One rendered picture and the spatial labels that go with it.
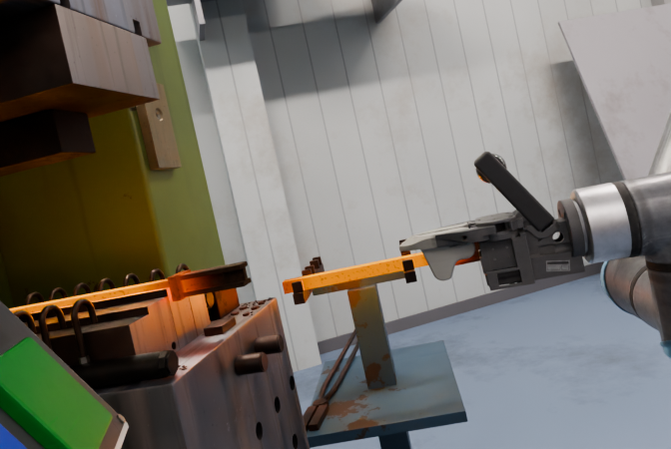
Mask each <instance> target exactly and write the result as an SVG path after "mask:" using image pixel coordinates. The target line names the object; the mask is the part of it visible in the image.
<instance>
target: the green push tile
mask: <svg viewBox="0 0 671 449"><path fill-rule="evenodd" d="M0 407H1V408H2V409H3V410H4V411H5V412H6V413H7V414H8V415H9V416H10V417H12V418H13V419H14V420H15V421H16V422H17V423H18V424H19V425H20V426H21V427H22V428H23V429H25V430H26V431H27V432H28V433H29V434H30V435H31V436H32V437H33V438H34V439H35V440H36V441H37V442H39V443H40V444H41V445H42V446H43V447H44V448H45V449H99V447H100V445H101V443H102V441H103V439H104V436H105V434H106V432H107V430H108V428H109V425H110V423H111V421H112V419H113V416H112V414H111V413H110V412H109V411H108V410H107V409H106V408H105V407H104V406H103V405H101V404H100V403H99V402H98V401H97V400H96V399H95V398H94V397H93V396H92V395H91V394H90V393H89V392H88V391H87V390H86V389H85V388H84V387H83V386H82V385H81V384H80V383H79V382H78V381H76V380H75V379H74V378H73V377H72V376H71V375H70V374H69V373H68V372H67V371H66V370H65V369H64V368H63V367H62V366H61V365H60V364H59V363H58V362H57V361H56V360H55V359H54V358H52V357H51V356H50V355H49V354H48V353H47V352H46V351H45V350H44V349H43V348H42V347H41V346H40V345H39V344H38V343H37V342H36V341H35V340H34V339H33V338H31V337H26V338H24V339H22V340H21V341H20V342H18V343H17V344H15V345H14V346H13V347H11V348H10V349H8V350H7V351H6V352H4V353H3V354H2V355H0Z"/></svg>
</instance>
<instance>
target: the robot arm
mask: <svg viewBox="0 0 671 449"><path fill-rule="evenodd" d="M474 166H475V167H476V169H475V170H476V174H477V176H478V177H479V178H480V179H481V180H482V181H483V182H485V183H488V184H490V183H492V184H493V185H494V186H495V187H496V189H497V190H498V191H499V192H500V193H501V194H502V195H503V196H504V197H505V198H506V199H507V200H508V201H509V202H510V203H511V204H512V205H513V206H514V207H515V208H516V210H515V211H513V212H507V213H500V214H494V215H489V216H484V217H480V218H477V219H475V220H474V221H469V222H464V223H459V224H452V225H447V226H443V227H439V228H436V229H432V230H428V231H425V232H421V233H418V234H414V235H412V236H410V237H409V238H408V239H407V240H406V241H404V242H403V243H402V244H401V245H400V246H399V251H406V250H418V249H420V250H421V252H422V253H423V255H424V257H425V259H426V261H427V263H428V265H429V267H430V269H431V271H432V273H433V275H434V277H435V278H436V279H438V280H442V281H444V280H449V279H451V277H452V274H453V271H454V267H455V264H456V263H457V262H458V261H459V260H462V259H467V258H470V257H472V256H473V255H474V253H475V245H474V243H475V242H478V243H479V248H480V249H479V250H478V253H479V258H480V263H481V266H482V270H483V274H484V275H485V279H486V283H487V285H489V287H490V291H492V290H498V289H504V288H510V287H516V286H523V285H529V284H534V283H535V281H536V280H538V279H543V278H549V277H555V276H561V275H567V274H574V273H580V272H585V267H584V263H583V258H582V257H583V256H584V258H585V259H586V260H587V261H588V262H589V263H596V262H602V261H604V263H603V265H602V268H601V273H600V279H601V285H602V288H603V290H604V292H605V294H606V295H607V296H608V297H609V299H610V300H611V301H613V303H614V304H615V305H616V306H618V307H619V308H620V309H622V310H623V311H625V312H627V313H630V314H633V315H635V316H636V317H638V318H640V319H641V320H643V321H644V322H645V323H647V324H648V325H650V326H651V327H653V328H655V329H656V330H658V331H659V332H660V337H661V342H660V345H661V346H662V347H663V351H664V353H665V354H666V355H667V356H668V357H669V358H671V111H670V114H669V117H668V120H667V122H666V125H665V128H664V131H663V134H662V137H661V139H660V142H659V145H658V148H657V151H656V154H655V156H654V159H653V162H652V165H651V168H650V170H649V173H648V176H646V177H641V178H636V179H630V180H625V181H620V182H616V183H607V184H602V185H597V186H592V187H586V188H581V189H576V190H573V191H572V192H571V194H570V199H566V200H561V201H558V203H557V212H558V219H557V220H555V219H554V217H553V216H552V215H551V213H550V212H549V211H548V210H547V209H546V208H545V207H544V206H543V205H542V204H541V203H540V202H539V201H538V200H537V199H536V198H535V197H534V196H533V195H532V194H531V193H530V192H529V191H528V190H527V189H526V188H525V187H524V186H523V185H522V184H521V183H520V182H519V181H518V180H517V179H516V178H515V177H514V176H513V175H512V174H511V173H510V172H509V170H508V169H507V167H506V162H505V160H504V159H503V158H502V157H501V156H499V155H496V154H494V153H491V152H488V151H486V152H484V153H482V154H481V155H480V156H479V157H478V158H477V159H476V160H475V161H474ZM556 232H559V237H558V238H556V239H553V235H554V234H555V233H556ZM516 282H517V283H516ZM502 284H505V285H502Z"/></svg>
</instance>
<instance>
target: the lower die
mask: <svg viewBox="0 0 671 449"><path fill-rule="evenodd" d="M91 302H92V303H93V305H94V307H95V311H96V315H97V319H98V322H96V323H91V321H90V317H89V312H88V309H87V307H86V306H85V305H81V306H80V307H79V310H78V317H79V322H80V326H81V330H82V335H83V339H84V343H85V347H86V352H87V355H89V356H90V361H91V362H93V361H99V360H106V359H112V358H118V357H125V356H131V355H137V354H143V353H150V352H156V351H162V350H174V351H175V352H177V351H179V350H180V349H181V348H183V347H184V346H186V345H187V344H188V343H190V342H191V341H192V340H194V339H195V338H197V337H198V336H199V335H201V334H202V333H203V332H204V328H205V327H207V326H208V325H210V324H211V322H210V317H209V313H208V308H207V304H206V300H205V295H204V294H198V295H193V296H188V297H186V298H184V299H182V300H179V301H173V300H172V296H171V291H170V288H169V287H167V288H161V289H156V290H150V291H145V292H140V293H134V294H129V295H123V296H118V297H113V298H107V299H102V300H96V301H91ZM72 306H73V305H69V306H64V307H60V308H61V309H62V311H63V313H64V316H65V321H66V325H67V327H66V328H62V329H60V327H59V322H58V318H57V315H56V313H55V312H54V311H49V312H48V313H47V316H46V324H47V328H48V333H49V337H50V341H51V345H52V350H53V352H54V353H55V354H56V355H57V356H59V357H60V358H61V359H62V360H63V361H64V362H65V363H66V364H67V365H74V364H80V363H79V359H78V358H79V357H80V355H79V351H78V346H77V342H76V338H75V334H74V329H73V325H72V321H71V308H72ZM40 312H41V311H37V312H32V313H30V314H31V315H32V317H33V319H34V323H35V327H36V331H37V332H36V333H35V334H36V335H37V336H38V337H39V338H40V339H41V340H42V336H41V332H40V328H39V322H38V319H39V314H40ZM42 341H43V340H42ZM173 342H175V343H176V349H173V348H172V343H173Z"/></svg>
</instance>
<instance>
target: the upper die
mask: <svg viewBox="0 0 671 449"><path fill-rule="evenodd" d="M157 100H160V97H159V93H158V88H157V84H156V79H155V75H154V71H153V66H152V62H151V57H150V53H149V48H148V44H147V39H146V38H144V37H142V36H139V35H136V34H134V33H131V32H128V31H126V30H123V29H120V28H118V27H115V26H113V25H110V24H107V23H105V22H102V21H99V20H97V19H94V18H91V17H89V16H86V15H84V14H81V13H78V12H76V11H73V10H70V9H68V8H65V7H63V6H60V5H57V4H52V5H49V6H46V7H42V8H39V9H36V10H33V11H30V12H27V13H24V14H21V15H18V16H14V17H11V18H8V19H5V20H2V21H0V124H3V123H7V122H10V121H14V120H18V119H21V118H25V117H29V116H32V115H36V114H39V113H43V112H47V111H50V110H57V111H66V112H75V113H84V114H87V115H88V119H90V118H93V117H97V116H101V115H105V114H108V113H112V112H116V111H120V110H124V109H127V108H131V107H135V106H139V105H142V104H146V103H150V102H154V101H157Z"/></svg>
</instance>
